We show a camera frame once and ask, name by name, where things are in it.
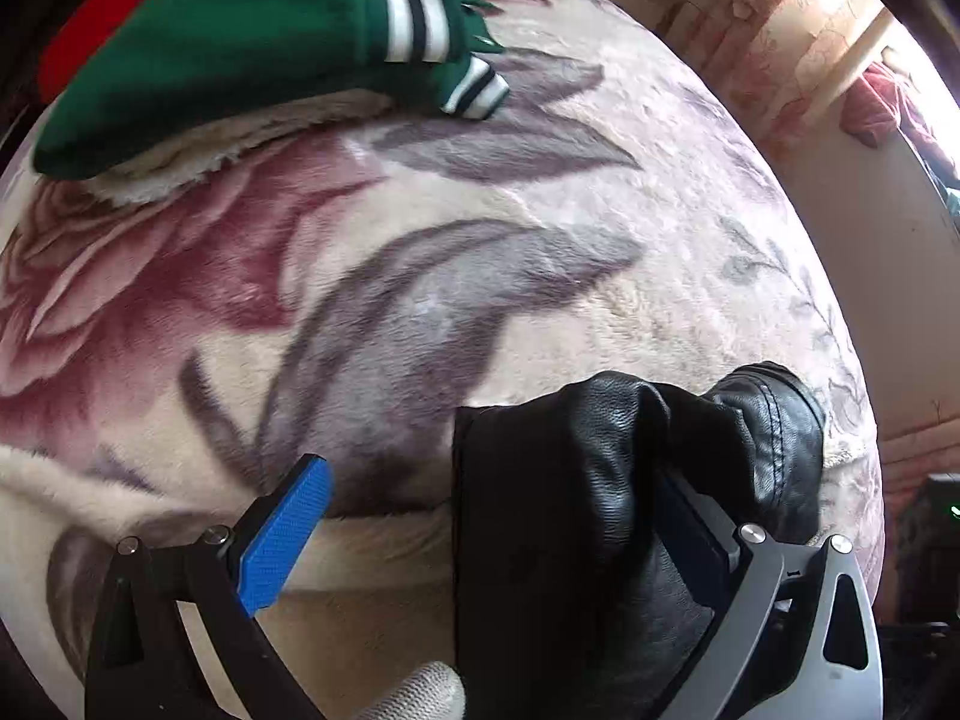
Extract black leather jacket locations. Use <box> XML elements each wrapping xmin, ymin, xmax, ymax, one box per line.
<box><xmin>452</xmin><ymin>362</ymin><xmax>825</xmax><ymax>718</ymax></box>

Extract pink clothes on windowsill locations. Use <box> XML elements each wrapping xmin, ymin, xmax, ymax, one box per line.
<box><xmin>839</xmin><ymin>62</ymin><xmax>953</xmax><ymax>172</ymax></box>

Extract white gloved hand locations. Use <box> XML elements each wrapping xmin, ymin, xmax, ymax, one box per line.
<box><xmin>355</xmin><ymin>661</ymin><xmax>466</xmax><ymax>720</ymax></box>

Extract floral plush bed blanket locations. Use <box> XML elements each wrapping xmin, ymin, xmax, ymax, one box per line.
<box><xmin>2</xmin><ymin>0</ymin><xmax>885</xmax><ymax>718</ymax></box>

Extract pink floral curtain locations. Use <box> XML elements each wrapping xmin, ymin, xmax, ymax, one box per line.
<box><xmin>658</xmin><ymin>0</ymin><xmax>893</xmax><ymax>164</ymax></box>

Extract folded green striped jacket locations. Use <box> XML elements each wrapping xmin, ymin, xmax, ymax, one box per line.
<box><xmin>32</xmin><ymin>0</ymin><xmax>509</xmax><ymax>181</ymax></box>

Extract red duvet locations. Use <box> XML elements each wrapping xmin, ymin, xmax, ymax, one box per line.
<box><xmin>37</xmin><ymin>0</ymin><xmax>143</xmax><ymax>104</ymax></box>

